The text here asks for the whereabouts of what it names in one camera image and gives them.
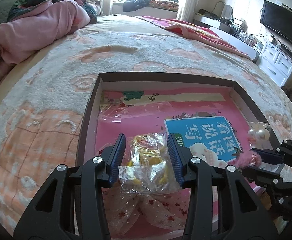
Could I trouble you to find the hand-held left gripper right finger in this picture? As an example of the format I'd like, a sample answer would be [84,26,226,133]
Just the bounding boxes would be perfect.
[166,132,279,240]

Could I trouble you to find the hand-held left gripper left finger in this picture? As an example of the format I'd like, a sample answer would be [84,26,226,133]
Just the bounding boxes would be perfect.
[13,133,126,240]

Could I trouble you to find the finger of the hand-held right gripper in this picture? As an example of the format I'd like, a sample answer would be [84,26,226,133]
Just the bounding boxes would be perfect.
[255,140,292,165]
[241,166,285,188]

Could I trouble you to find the pink fluffy hair tie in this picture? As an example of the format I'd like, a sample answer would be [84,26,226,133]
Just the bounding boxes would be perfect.
[236,148,263,168]

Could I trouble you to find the pearl hair clip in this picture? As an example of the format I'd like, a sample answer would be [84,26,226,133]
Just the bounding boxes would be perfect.
[247,122,272,142]

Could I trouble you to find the yellow hair clips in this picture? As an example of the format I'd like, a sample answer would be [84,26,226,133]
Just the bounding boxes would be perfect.
[118,131,183,195]

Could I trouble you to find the dark shallow cardboard box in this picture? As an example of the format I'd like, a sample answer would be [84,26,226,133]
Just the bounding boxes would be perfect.
[75,72,287,240]

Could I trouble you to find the beige dotted hair bow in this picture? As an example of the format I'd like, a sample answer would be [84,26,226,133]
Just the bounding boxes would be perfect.
[103,187,194,233]

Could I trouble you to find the clear plastic bag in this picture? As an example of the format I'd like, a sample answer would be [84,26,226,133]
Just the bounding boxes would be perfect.
[100,97,166,125]

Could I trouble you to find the white drawer cabinet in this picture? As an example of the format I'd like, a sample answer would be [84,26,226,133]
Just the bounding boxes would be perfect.
[257,40,292,87]

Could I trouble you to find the black set-top box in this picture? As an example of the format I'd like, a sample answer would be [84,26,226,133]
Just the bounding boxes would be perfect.
[281,44,292,61]

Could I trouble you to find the white desk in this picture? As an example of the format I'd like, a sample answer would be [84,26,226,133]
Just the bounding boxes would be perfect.
[193,14,260,64]

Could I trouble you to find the red patterned blanket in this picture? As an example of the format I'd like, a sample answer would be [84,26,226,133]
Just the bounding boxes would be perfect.
[135,15,252,60]

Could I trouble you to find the black flat television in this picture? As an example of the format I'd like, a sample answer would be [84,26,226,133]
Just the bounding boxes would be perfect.
[260,0,292,47]

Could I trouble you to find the white round mirror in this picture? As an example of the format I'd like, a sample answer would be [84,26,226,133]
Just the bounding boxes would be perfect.
[221,4,235,22]

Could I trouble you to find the pink floral quilt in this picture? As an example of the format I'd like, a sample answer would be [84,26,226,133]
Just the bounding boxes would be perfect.
[0,0,101,93]

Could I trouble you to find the floral cushion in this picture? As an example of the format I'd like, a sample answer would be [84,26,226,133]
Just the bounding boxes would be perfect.
[148,0,179,9]

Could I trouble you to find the dark jacket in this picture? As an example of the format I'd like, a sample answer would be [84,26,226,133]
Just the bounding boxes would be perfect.
[123,0,153,12]

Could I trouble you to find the grey quilted headboard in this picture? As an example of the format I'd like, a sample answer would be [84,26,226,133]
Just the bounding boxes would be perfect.
[0,0,24,27]

